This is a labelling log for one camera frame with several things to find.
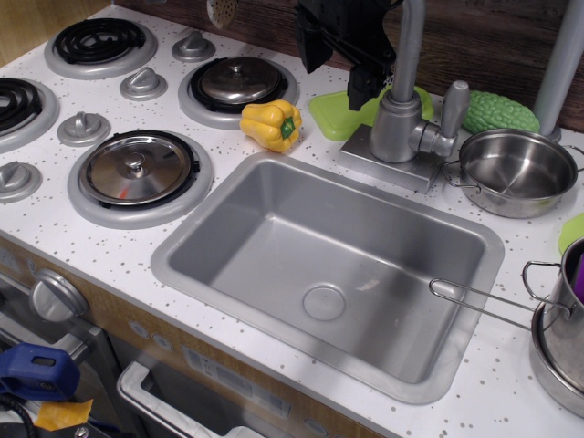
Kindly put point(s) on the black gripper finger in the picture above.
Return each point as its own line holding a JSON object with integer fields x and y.
{"x": 313, "y": 48}
{"x": 364, "y": 85}

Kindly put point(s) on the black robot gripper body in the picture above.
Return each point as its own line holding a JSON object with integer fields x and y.
{"x": 353, "y": 29}

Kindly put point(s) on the silver toy faucet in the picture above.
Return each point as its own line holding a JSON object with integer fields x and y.
{"x": 401, "y": 147}

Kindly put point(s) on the green plastic cutting board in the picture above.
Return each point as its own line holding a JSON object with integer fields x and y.
{"x": 334, "y": 118}

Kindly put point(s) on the yellow toy bell pepper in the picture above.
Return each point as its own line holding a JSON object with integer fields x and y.
{"x": 273, "y": 125}

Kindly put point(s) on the steel lid on back burner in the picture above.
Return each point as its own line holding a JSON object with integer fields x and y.
{"x": 239, "y": 80}

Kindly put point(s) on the steel lid on burner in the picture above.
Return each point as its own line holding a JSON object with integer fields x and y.
{"x": 138, "y": 167}
{"x": 239, "y": 80}

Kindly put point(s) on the grey stove knob top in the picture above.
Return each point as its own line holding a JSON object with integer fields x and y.
{"x": 193, "y": 48}

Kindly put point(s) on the grey stove knob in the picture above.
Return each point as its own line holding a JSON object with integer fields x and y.
{"x": 83, "y": 130}
{"x": 193, "y": 48}
{"x": 18, "y": 181}
{"x": 145, "y": 84}

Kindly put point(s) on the green toy bitter melon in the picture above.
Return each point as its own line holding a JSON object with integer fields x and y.
{"x": 489, "y": 111}

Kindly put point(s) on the back right stove burner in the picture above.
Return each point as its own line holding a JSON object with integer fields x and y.
{"x": 214, "y": 114}

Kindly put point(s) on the stove burner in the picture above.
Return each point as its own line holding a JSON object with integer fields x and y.
{"x": 150, "y": 214}
{"x": 214, "y": 114}

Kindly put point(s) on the grey vertical pole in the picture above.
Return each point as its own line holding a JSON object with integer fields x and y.
{"x": 560, "y": 72}

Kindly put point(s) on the grey sink basin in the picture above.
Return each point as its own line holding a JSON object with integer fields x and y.
{"x": 384, "y": 289}

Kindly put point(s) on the steel lid on front burner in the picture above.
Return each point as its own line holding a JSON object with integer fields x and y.
{"x": 138, "y": 167}

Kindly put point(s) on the front right stove burner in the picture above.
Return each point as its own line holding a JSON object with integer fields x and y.
{"x": 150, "y": 214}

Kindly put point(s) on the back left coil burner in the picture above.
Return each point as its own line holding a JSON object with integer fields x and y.
{"x": 100, "y": 48}

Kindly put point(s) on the coil burner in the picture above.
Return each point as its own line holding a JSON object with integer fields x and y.
{"x": 100, "y": 48}
{"x": 28, "y": 110}

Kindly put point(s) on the light green toy item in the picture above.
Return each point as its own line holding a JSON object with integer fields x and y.
{"x": 571, "y": 231}

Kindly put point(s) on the front left coil burner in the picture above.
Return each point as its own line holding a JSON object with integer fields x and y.
{"x": 28, "y": 110}

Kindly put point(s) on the purple toy item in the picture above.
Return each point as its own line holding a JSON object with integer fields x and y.
{"x": 578, "y": 284}

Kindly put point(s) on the tall steel pot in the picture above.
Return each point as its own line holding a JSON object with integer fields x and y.
{"x": 563, "y": 321}

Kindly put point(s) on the grey stove knob bottom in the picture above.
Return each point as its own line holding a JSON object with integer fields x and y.
{"x": 18, "y": 181}

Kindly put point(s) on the grey oven dial knob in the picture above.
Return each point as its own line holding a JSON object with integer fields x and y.
{"x": 54, "y": 299}

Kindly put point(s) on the blue clamp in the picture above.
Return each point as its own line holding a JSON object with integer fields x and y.
{"x": 37, "y": 373}

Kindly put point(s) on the yellow tape piece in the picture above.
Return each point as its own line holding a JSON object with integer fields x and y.
{"x": 57, "y": 415}

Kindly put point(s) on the steel bowl pot with handles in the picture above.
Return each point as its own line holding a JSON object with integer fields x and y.
{"x": 513, "y": 173}

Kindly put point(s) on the steel pan with wire handle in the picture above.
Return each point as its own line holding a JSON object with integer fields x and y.
{"x": 547, "y": 371}

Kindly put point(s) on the silver oven door handle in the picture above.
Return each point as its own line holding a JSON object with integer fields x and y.
{"x": 129, "y": 388}

